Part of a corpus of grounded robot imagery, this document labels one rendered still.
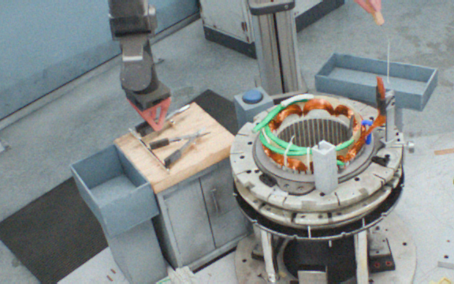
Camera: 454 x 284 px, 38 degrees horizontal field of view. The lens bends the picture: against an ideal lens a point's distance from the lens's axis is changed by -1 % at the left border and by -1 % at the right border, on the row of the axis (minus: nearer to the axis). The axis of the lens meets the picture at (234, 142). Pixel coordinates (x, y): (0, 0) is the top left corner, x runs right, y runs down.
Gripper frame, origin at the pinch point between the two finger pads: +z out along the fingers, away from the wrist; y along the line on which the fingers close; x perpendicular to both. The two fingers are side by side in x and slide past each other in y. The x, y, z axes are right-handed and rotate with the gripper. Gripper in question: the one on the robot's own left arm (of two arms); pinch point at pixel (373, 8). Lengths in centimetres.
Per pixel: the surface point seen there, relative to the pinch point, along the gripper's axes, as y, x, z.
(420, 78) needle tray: -1.2, 6.3, 20.9
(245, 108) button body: -26.7, -21.4, 8.3
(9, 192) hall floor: -216, -23, 37
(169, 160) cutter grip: -21, -48, 3
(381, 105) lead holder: 15.8, -28.0, 7.1
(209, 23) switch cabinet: -215, 126, 30
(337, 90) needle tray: -13.4, -6.4, 14.6
